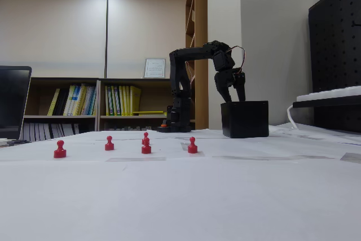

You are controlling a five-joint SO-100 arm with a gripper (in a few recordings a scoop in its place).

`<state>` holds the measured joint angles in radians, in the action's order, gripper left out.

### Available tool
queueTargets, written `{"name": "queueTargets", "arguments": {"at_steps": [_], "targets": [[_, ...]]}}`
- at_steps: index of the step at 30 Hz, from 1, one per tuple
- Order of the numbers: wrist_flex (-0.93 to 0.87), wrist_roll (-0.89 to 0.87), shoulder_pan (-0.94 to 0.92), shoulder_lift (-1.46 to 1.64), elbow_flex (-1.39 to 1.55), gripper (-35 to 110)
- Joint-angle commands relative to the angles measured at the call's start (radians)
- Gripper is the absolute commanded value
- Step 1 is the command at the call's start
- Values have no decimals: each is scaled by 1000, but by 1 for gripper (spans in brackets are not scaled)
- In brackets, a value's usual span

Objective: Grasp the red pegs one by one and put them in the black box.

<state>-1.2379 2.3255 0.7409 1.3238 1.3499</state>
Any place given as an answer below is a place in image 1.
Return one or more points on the slanted yellow book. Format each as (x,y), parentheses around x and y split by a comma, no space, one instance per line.
(53,102)

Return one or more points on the red bead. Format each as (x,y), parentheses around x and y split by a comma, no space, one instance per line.
(59,153)
(192,148)
(109,145)
(146,149)
(145,134)

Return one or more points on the black book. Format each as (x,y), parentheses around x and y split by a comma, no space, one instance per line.
(60,102)

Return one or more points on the dark laptop screen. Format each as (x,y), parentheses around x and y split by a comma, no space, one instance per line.
(11,97)

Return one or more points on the flat lying yellow folder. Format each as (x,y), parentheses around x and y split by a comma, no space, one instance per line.
(149,112)

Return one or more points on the thin black wall pole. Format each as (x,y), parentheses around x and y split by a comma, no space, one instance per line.
(106,40)

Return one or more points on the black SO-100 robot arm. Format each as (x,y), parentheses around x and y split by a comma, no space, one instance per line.
(176,83)

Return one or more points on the white power strip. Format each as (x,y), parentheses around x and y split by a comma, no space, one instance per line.
(332,92)

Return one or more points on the black plastic bin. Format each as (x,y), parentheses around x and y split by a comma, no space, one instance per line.
(245,119)

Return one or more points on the framed white certificate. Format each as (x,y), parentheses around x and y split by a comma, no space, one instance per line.
(154,68)

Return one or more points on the black perforated pegboard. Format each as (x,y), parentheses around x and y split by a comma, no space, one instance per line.
(332,40)

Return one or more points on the low wooden bookshelf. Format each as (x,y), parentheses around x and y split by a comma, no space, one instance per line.
(98,105)

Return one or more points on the tall wooden bookshelf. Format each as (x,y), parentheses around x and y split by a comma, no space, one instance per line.
(201,26)

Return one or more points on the white paper table cover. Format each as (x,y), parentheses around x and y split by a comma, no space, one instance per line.
(180,196)

